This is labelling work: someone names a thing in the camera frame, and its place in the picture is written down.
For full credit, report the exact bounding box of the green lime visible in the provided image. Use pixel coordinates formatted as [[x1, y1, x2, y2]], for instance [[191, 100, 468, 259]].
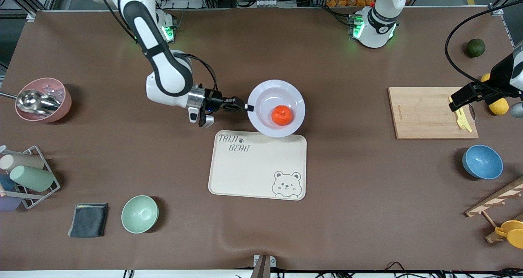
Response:
[[466, 38, 486, 58]]

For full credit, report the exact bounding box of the pink bowl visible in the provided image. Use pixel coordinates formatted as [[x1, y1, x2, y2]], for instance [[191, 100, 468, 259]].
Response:
[[15, 78, 72, 123]]

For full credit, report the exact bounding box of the yellow mug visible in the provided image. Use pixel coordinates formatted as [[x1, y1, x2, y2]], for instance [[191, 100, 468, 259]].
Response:
[[495, 220, 523, 249]]

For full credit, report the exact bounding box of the cream bear print tray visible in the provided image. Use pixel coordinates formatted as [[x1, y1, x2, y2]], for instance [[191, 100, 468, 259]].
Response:
[[208, 130, 307, 201]]

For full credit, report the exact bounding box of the beige cup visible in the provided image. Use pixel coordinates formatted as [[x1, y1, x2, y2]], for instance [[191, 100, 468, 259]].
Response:
[[0, 153, 45, 172]]

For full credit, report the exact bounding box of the silver metal scoop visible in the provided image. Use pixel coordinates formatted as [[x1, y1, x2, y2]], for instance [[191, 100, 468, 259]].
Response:
[[0, 89, 61, 114]]

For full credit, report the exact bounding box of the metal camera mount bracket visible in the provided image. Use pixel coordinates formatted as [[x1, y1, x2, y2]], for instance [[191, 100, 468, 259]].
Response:
[[250, 254, 276, 278]]

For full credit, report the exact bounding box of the blue bowl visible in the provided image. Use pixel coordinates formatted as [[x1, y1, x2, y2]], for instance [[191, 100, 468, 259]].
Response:
[[462, 145, 504, 180]]

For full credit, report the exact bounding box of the purple cup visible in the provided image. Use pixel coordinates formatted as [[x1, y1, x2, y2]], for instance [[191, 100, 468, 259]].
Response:
[[0, 196, 22, 212]]

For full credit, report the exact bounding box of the wooden cutting board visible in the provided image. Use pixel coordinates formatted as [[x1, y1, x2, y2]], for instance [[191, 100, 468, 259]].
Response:
[[387, 87, 479, 140]]

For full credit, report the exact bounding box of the yellow plastic fork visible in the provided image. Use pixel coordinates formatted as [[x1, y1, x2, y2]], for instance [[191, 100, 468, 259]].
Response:
[[449, 96, 473, 132]]

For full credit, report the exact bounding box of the wooden peg rack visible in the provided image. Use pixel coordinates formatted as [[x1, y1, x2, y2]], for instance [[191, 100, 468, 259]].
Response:
[[465, 176, 523, 244]]

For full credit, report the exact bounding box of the mint green cup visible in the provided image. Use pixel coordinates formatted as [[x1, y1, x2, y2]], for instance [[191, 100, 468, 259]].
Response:
[[9, 165, 55, 192]]

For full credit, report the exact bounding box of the mint green bowl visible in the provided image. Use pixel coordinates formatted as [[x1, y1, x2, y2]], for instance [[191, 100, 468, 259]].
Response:
[[121, 195, 159, 234]]

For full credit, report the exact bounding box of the orange fruit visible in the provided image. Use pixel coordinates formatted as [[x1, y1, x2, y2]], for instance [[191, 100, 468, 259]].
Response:
[[271, 105, 293, 126]]

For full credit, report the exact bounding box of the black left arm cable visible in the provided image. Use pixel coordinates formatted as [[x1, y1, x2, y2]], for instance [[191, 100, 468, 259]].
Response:
[[445, 0, 523, 95]]

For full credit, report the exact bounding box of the pale lavender plate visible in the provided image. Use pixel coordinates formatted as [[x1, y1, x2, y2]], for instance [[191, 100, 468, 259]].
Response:
[[248, 80, 306, 138]]

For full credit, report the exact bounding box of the grey wire cup rack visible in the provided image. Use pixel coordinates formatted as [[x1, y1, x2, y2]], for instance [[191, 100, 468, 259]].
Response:
[[0, 145, 61, 209]]

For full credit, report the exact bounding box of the dark grey folded cloth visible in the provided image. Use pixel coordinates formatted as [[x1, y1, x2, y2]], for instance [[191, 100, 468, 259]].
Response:
[[67, 203, 109, 238]]

